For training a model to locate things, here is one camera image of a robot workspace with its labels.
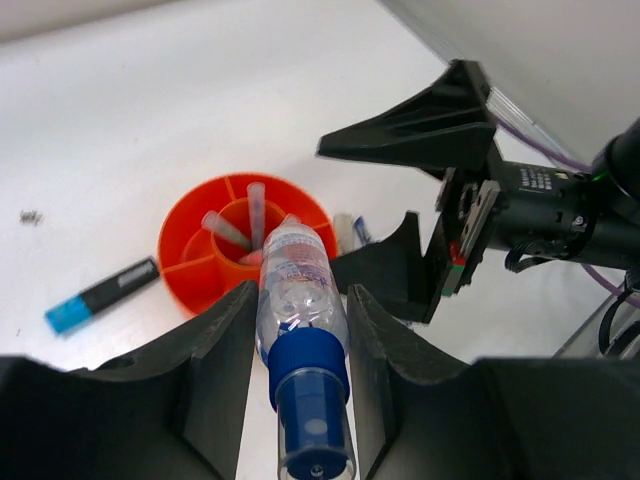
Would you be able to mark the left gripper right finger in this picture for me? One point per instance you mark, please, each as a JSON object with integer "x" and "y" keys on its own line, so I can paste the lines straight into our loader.
{"x": 422, "y": 414}

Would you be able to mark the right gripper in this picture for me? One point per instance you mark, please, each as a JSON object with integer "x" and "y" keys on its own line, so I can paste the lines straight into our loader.
{"x": 534, "y": 214}

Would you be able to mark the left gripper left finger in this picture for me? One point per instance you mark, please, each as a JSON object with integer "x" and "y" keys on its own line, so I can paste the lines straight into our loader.
{"x": 170, "y": 409}

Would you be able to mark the clear bottle blue cap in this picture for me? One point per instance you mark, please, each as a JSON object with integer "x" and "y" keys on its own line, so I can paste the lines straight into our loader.
{"x": 302, "y": 338}

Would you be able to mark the slim pink orange marker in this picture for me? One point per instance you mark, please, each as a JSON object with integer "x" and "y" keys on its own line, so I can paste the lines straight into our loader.
{"x": 253, "y": 259}

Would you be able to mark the clear green pen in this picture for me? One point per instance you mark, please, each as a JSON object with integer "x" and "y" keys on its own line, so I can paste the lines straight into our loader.
{"x": 215, "y": 223}

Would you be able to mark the slim yellow marker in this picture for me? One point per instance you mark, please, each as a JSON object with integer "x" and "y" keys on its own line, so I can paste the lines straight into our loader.
{"x": 291, "y": 219}

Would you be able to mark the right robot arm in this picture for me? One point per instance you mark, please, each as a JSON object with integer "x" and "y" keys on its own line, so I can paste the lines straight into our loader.
{"x": 613, "y": 190}

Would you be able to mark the blue ballpoint pen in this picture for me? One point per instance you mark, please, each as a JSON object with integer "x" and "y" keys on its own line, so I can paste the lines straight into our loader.
{"x": 362, "y": 232}

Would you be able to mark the white eraser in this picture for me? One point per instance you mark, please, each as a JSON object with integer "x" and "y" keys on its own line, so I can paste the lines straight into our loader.
{"x": 343, "y": 225}

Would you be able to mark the orange round compartment organizer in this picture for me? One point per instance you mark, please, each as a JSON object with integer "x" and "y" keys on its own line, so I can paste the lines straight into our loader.
{"x": 199, "y": 267}

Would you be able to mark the blue cap black highlighter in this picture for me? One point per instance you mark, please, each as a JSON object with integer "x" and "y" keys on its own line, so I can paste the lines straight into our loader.
{"x": 92, "y": 301}

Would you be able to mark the right aluminium rail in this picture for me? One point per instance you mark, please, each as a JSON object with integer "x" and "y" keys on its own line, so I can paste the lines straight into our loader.
{"x": 569, "y": 67}

